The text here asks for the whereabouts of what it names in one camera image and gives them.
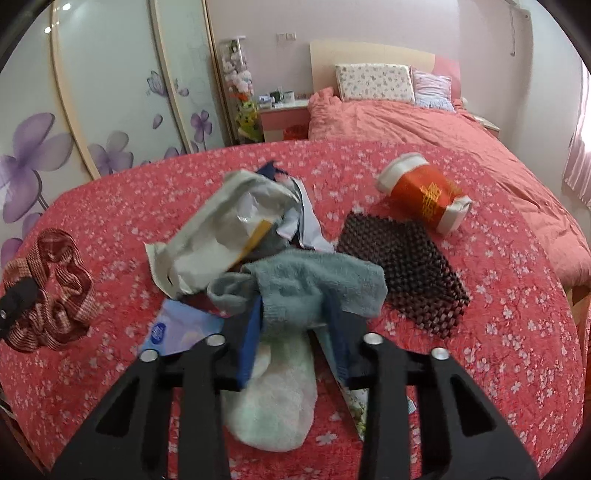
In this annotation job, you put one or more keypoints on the white floral pillow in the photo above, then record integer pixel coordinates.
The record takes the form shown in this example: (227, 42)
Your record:
(374, 83)

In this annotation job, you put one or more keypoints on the pink curtain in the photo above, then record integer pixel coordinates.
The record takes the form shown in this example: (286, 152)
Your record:
(579, 161)

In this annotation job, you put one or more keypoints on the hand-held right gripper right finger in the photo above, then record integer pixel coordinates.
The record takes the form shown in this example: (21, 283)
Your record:
(344, 355)

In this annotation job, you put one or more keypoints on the red striped hair scrunchie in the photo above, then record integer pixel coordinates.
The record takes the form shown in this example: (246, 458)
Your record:
(69, 314)

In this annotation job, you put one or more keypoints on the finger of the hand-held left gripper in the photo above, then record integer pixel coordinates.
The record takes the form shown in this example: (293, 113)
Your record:
(18, 300)

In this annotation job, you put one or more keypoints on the bed with pink duvet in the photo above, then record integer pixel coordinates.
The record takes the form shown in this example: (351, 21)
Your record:
(438, 134)

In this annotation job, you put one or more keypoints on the pink striped pillow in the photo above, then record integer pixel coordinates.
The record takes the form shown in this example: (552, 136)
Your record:
(431, 90)

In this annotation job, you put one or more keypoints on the dark mesh mat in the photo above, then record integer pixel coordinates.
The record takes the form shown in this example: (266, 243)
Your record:
(406, 277)

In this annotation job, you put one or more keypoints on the pale green fuzzy sock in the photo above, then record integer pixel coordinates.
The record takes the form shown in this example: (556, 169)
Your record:
(272, 406)

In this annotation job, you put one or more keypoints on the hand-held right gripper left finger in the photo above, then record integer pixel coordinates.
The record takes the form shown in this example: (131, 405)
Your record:
(250, 350)

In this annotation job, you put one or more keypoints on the purple tissue packet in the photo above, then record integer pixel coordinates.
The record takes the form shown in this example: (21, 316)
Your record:
(175, 332)

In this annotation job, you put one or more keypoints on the cream and pink headboard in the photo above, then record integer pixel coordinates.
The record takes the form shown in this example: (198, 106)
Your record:
(369, 50)

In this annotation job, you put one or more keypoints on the white foil packaging bag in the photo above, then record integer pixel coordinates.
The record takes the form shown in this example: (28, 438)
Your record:
(207, 240)

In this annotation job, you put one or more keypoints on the silver foil wrapper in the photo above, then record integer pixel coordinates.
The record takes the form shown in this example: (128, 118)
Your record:
(300, 217)

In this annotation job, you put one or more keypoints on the red paper cup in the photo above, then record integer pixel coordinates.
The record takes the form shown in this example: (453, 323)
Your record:
(425, 194)

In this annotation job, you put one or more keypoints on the white wall socket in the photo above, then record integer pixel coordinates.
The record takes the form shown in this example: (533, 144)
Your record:
(286, 35)

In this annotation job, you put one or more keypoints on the dark mug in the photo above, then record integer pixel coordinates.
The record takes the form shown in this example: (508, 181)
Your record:
(276, 96)

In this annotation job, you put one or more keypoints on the green floral packet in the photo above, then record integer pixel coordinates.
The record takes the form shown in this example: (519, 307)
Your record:
(356, 408)

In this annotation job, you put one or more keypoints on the red floral quilt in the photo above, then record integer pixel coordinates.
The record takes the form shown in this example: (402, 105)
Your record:
(138, 198)

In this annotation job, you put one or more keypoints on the white mug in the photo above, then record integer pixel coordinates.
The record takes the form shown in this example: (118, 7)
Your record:
(289, 96)

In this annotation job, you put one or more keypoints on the grey-blue fuzzy sock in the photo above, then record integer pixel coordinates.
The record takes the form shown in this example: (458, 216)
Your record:
(314, 281)

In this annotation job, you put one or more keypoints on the pink nightstand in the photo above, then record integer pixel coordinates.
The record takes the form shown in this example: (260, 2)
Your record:
(487, 123)
(277, 120)

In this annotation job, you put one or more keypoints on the wardrobe with purple flowers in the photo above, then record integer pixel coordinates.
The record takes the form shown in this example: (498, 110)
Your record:
(115, 92)

